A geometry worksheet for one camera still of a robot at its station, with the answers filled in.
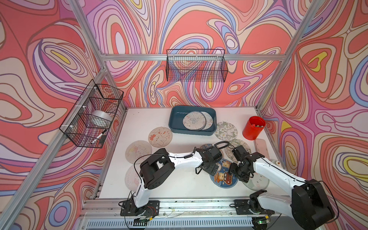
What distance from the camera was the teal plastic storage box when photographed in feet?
3.43

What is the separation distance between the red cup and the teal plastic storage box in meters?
0.22

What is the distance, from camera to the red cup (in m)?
0.93
